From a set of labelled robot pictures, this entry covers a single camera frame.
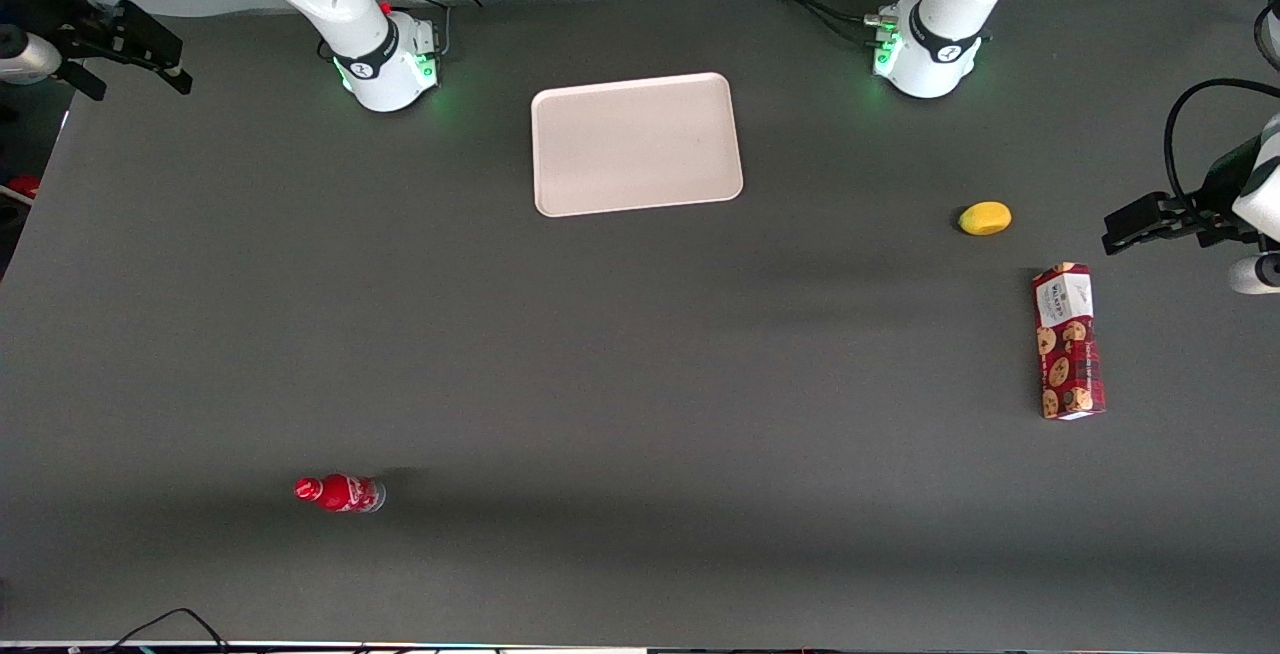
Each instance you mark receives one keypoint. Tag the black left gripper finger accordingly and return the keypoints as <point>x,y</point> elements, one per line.
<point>1135,234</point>
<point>1150,207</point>

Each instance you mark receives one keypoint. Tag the pale pink plastic tray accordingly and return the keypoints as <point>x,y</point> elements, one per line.
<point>635,144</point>

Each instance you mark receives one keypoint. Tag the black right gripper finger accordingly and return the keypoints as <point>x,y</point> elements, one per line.
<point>150,37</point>
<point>82,80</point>

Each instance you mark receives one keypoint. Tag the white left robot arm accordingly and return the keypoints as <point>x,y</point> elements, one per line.
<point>945,24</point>

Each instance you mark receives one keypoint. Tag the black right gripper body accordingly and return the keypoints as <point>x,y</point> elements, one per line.
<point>62,22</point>

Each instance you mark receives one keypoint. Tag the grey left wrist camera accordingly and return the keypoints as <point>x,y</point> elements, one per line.
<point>1255,274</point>

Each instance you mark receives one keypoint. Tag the yellow lemon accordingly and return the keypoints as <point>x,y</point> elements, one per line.
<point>985,218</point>

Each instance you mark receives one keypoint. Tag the red coke bottle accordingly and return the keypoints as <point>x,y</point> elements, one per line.
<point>345,494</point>

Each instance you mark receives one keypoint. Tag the red cookie box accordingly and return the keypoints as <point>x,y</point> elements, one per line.
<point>1068,344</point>

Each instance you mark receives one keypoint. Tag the small red object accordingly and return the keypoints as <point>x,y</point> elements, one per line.
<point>24,186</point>

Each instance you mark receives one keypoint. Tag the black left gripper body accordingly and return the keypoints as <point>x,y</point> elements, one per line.
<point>1219,188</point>

